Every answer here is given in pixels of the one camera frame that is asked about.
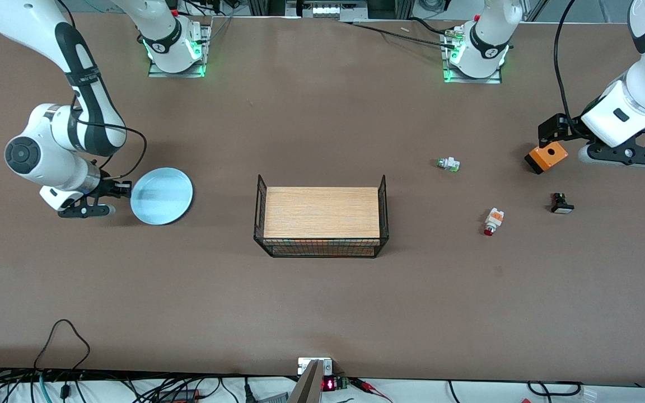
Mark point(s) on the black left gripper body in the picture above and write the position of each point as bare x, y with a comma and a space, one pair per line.
573, 127

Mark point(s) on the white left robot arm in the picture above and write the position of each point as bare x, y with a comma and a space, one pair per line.
636, 106

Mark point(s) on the light blue round plate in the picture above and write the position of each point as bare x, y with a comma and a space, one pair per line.
163, 196

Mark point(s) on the red push button switch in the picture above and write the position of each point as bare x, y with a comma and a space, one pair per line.
492, 219

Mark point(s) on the green and white small connector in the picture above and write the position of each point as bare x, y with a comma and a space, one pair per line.
449, 164

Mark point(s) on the orange button box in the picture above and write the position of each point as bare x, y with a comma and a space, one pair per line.
547, 158

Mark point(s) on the small red display module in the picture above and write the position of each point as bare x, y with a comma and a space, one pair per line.
331, 384

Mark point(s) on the black white push button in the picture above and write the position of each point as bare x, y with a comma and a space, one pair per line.
561, 206

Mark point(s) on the white marker plate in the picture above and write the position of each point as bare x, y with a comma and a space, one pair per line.
302, 365

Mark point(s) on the grey metal camera bracket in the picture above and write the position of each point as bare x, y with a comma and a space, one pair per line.
307, 386

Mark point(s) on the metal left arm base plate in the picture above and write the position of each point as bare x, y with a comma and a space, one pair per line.
490, 79

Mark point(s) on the red clip lead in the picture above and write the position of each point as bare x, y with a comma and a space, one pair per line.
370, 387

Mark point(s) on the aluminium frame with light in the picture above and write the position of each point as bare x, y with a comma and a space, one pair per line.
328, 10

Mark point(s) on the black power adapter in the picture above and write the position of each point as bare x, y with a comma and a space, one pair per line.
180, 395

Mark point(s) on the wooden rack board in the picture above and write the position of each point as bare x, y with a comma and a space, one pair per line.
322, 212

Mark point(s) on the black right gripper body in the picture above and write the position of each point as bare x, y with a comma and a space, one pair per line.
106, 187

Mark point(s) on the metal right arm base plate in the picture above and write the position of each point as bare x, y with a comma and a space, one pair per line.
157, 71

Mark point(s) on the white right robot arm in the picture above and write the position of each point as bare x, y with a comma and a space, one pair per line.
48, 157

